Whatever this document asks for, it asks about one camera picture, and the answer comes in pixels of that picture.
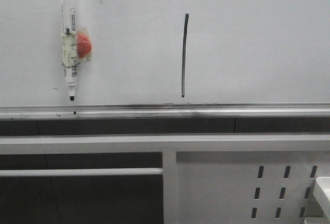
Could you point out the white whiteboard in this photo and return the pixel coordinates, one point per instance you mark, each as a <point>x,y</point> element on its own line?
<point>169,52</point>

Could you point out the white perforated metal frame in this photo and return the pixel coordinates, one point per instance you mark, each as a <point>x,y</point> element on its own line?
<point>230,178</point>

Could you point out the white plastic tray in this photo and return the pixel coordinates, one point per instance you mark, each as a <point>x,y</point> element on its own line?
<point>321,194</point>

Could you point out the white black whiteboard marker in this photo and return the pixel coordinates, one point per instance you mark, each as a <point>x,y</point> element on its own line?
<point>69,45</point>

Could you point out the aluminium whiteboard tray rail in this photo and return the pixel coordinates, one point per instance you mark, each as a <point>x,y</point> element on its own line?
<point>165,111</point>

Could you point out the red round magnet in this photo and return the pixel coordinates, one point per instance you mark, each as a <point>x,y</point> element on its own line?
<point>84,46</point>

